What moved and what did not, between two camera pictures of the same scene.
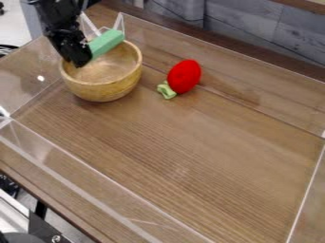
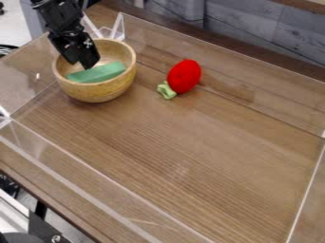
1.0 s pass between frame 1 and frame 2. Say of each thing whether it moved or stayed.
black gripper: stayed
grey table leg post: stayed
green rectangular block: moved
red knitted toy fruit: stayed
